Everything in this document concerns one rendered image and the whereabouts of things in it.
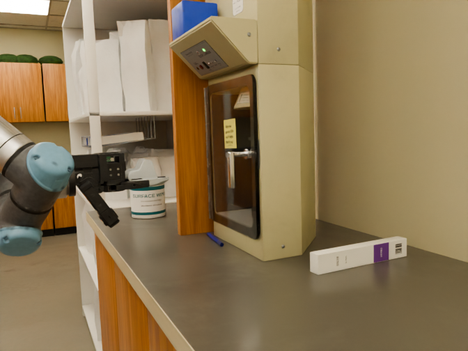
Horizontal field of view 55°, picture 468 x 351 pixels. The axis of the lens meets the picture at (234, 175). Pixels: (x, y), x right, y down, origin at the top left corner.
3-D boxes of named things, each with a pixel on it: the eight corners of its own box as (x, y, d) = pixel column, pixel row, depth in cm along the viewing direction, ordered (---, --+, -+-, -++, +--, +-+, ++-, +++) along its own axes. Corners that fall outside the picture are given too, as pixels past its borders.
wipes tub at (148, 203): (160, 211, 181) (159, 174, 179) (170, 216, 169) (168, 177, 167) (128, 214, 175) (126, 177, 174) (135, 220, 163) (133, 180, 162)
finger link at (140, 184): (150, 180, 95) (107, 183, 92) (150, 187, 95) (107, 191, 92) (146, 178, 99) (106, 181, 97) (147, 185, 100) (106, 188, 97)
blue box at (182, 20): (205, 44, 130) (204, 12, 129) (219, 37, 121) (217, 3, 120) (172, 42, 126) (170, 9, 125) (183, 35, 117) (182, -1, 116)
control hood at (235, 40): (207, 79, 132) (206, 44, 131) (258, 63, 103) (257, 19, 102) (170, 79, 128) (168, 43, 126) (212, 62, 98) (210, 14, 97)
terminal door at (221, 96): (213, 219, 136) (207, 86, 131) (260, 241, 108) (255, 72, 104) (210, 219, 135) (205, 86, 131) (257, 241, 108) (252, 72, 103)
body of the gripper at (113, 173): (127, 152, 94) (67, 156, 89) (130, 193, 95) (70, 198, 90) (120, 151, 101) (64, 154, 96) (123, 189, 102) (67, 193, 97)
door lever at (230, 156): (250, 187, 109) (245, 186, 112) (248, 148, 108) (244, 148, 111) (230, 189, 107) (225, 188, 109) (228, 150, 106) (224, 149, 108)
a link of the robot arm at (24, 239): (10, 220, 73) (8, 172, 80) (-11, 259, 79) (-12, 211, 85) (57, 225, 79) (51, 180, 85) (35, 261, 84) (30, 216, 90)
